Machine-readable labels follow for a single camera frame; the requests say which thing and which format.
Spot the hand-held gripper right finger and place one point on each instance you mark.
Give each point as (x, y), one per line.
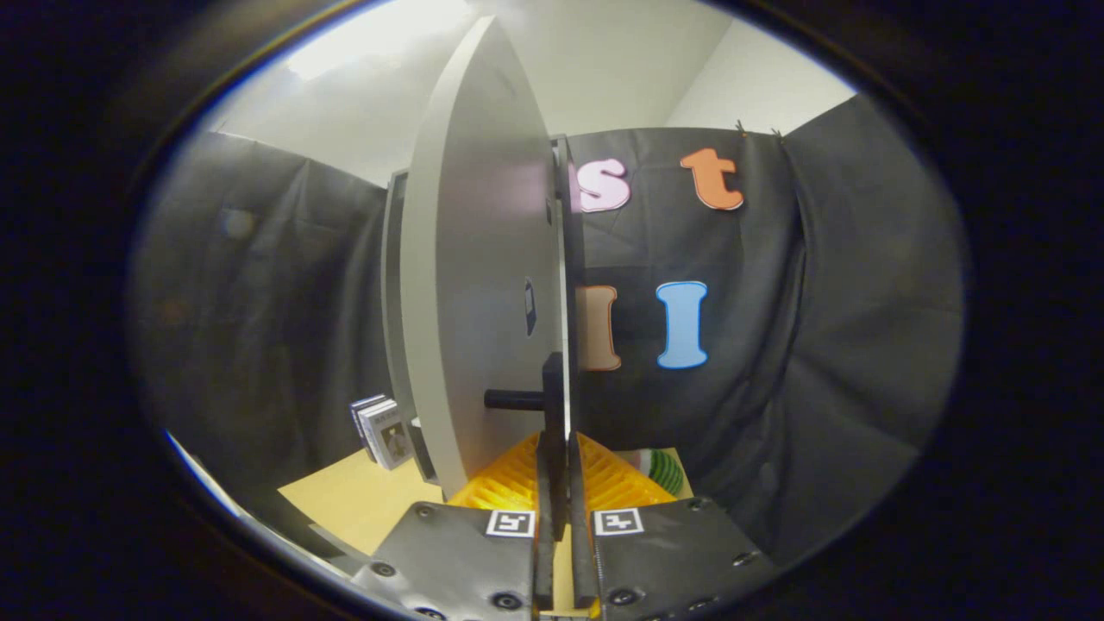
(673, 561)

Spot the stack of small books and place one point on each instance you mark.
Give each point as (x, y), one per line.
(384, 431)

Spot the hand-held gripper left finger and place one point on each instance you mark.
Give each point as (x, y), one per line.
(457, 561)

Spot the white shoe cabinet door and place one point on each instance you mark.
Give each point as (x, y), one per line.
(474, 259)

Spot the green striped toy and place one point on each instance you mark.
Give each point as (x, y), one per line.
(666, 472)

